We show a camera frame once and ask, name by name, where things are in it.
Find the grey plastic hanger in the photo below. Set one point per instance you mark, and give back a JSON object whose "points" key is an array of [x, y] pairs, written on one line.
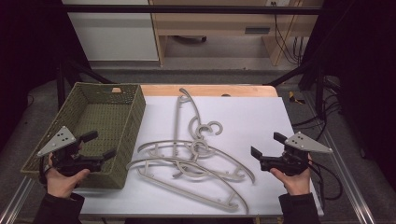
{"points": [[230, 160], [176, 124], [186, 192]]}

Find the white table board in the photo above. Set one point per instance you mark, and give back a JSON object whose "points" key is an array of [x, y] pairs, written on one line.
{"points": [[249, 124]]}

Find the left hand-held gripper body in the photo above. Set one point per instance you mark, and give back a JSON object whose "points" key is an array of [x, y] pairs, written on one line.
{"points": [[60, 140]]}

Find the white cabinet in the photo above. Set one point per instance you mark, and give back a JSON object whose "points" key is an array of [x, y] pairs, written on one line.
{"points": [[115, 34]]}

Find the person's left hand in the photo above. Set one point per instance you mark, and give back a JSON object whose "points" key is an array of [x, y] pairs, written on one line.
{"points": [[62, 185]]}

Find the black frame leg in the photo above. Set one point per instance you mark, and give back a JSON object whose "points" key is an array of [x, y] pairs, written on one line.
{"points": [[60, 84], [319, 90]]}

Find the person's right hand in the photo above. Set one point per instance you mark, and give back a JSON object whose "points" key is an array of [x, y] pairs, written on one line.
{"points": [[295, 183]]}

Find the yellow and black tool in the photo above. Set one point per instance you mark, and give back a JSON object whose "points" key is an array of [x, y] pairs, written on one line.
{"points": [[294, 99]]}

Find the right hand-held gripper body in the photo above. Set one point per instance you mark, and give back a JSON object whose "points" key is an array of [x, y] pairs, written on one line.
{"points": [[303, 144]]}

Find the aluminium rail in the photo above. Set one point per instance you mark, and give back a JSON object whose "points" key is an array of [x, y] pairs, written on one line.
{"points": [[345, 174], [15, 202]]}

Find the green woven basket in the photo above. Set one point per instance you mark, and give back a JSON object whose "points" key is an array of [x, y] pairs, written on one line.
{"points": [[109, 115]]}

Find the dark object under desk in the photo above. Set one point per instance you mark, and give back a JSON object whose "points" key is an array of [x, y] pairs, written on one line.
{"points": [[190, 39]]}

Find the wooden table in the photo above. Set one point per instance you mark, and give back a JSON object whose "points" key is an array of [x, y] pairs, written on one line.
{"points": [[205, 90]]}

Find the black horizontal frame bar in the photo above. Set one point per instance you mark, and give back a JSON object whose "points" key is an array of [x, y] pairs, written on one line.
{"points": [[186, 9]]}

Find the light wooden desk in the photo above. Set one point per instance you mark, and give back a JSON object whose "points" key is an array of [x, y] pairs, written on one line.
{"points": [[218, 23]]}

